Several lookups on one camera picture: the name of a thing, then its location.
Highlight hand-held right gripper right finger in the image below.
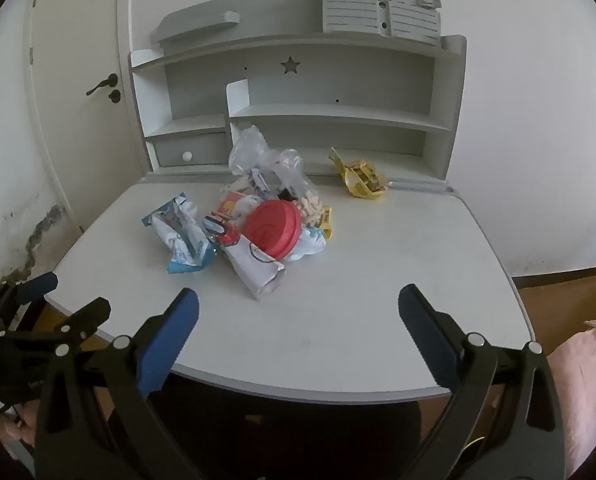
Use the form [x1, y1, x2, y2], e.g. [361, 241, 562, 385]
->
[398, 283, 568, 480]

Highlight grey desk hutch shelf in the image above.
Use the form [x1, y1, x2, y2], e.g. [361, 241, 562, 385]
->
[128, 35, 468, 184]

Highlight grey slatted panel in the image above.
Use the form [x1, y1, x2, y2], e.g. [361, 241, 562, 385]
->
[320, 0, 443, 47]

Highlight pink blanket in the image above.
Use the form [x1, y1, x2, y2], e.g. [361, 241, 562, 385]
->
[548, 305, 596, 480]

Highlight orange yellow carton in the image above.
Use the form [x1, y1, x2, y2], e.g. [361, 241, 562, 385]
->
[218, 191, 249, 221]

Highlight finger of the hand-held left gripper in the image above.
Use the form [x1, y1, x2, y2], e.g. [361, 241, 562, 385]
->
[0, 296, 113, 361]
[0, 272, 60, 332]

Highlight large yellow snack wrapper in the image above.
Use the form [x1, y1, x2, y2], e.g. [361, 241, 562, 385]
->
[328, 147, 389, 202]

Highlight grey curved board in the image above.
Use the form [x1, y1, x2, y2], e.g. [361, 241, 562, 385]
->
[152, 11, 240, 43]

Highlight blue snack wrapper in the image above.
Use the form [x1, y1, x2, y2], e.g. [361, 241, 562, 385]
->
[141, 193, 218, 275]

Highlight beige puffed snacks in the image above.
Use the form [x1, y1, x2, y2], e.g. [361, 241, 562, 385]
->
[293, 195, 325, 227]

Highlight white door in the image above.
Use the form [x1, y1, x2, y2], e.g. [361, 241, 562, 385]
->
[25, 0, 154, 221]

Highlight person's left hand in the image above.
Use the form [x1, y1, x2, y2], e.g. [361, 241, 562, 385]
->
[0, 406, 36, 453]

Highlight red plastic lid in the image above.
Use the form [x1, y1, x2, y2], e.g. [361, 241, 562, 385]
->
[241, 199, 303, 261]

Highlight white cloth with blue trim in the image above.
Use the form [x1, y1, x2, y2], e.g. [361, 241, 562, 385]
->
[283, 225, 327, 263]

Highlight red blue small wrapper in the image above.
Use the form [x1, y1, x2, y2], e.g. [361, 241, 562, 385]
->
[203, 214, 241, 246]

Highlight black door handle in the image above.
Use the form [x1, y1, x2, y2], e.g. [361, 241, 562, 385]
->
[85, 74, 120, 97]

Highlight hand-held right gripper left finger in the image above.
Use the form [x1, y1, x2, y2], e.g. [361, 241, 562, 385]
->
[34, 287, 214, 480]

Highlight grey drawer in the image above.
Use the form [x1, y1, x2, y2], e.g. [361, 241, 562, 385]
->
[153, 132, 229, 169]

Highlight clear plastic bag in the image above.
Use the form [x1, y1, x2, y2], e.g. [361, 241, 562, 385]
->
[228, 125, 315, 202]

